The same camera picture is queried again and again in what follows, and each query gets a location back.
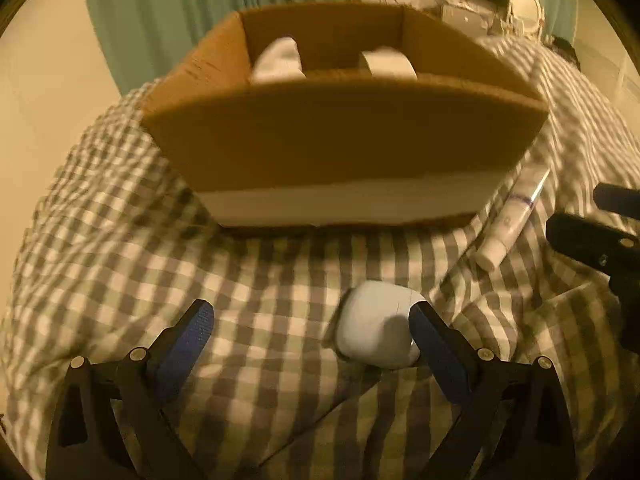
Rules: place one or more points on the white earbuds case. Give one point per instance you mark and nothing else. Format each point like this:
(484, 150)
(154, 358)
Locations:
(373, 325)

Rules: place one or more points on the white cream tube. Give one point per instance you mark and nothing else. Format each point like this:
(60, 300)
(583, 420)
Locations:
(512, 217)

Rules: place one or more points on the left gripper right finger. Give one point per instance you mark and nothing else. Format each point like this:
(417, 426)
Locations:
(513, 422)

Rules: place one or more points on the white tape roll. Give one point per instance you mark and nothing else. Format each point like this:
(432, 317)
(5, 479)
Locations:
(386, 63)

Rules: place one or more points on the silver mini fridge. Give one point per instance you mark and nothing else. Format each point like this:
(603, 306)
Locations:
(466, 21)

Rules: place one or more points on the white folded sock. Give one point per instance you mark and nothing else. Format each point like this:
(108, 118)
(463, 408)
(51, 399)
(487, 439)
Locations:
(280, 61)

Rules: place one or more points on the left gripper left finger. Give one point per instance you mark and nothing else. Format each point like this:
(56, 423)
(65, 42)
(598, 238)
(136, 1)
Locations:
(109, 422)

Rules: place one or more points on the brown cardboard box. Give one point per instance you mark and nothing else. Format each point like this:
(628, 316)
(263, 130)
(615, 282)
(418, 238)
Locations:
(341, 147)

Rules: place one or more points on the grey checkered bed cover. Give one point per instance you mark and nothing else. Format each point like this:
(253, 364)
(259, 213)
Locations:
(119, 247)

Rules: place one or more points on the white oval mirror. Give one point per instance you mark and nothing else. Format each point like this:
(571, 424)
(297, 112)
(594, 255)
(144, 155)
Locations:
(527, 18)

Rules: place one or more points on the black bag on chair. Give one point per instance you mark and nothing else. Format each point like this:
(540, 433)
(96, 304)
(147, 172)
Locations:
(565, 50)

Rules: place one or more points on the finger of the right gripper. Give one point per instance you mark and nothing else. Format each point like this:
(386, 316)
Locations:
(603, 248)
(618, 200)

